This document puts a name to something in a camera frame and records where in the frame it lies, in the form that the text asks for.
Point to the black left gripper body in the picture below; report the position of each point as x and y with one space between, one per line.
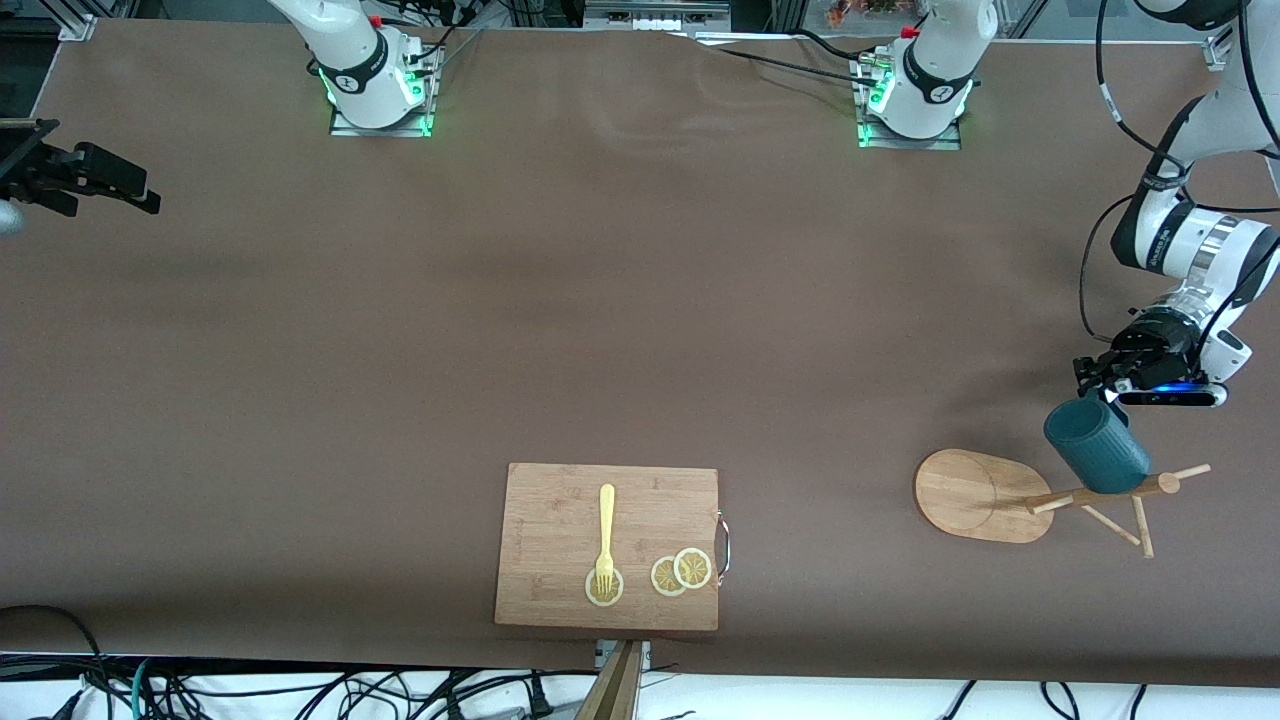
1152 342

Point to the teal mug yellow inside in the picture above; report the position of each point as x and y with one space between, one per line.
1095 450

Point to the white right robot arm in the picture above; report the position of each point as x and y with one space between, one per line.
350 60

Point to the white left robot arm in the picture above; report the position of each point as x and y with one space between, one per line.
1190 245

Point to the wooden mug rack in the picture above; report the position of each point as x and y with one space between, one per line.
970 495

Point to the orange red decoration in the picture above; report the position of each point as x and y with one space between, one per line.
870 8

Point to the lemon slice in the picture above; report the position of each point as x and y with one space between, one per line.
662 577
616 591
692 568

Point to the brown table cover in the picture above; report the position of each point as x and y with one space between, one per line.
640 300

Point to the yellow plastic fork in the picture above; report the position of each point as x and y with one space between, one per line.
606 520

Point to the grey power strip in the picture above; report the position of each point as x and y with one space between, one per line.
655 18

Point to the wooden beam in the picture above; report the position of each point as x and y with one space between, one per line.
612 695

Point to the black power plug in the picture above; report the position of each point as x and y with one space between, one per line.
540 700

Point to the aluminium corner bracket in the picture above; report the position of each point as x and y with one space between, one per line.
75 28
1220 55

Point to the small metal bracket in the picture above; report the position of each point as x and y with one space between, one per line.
643 655

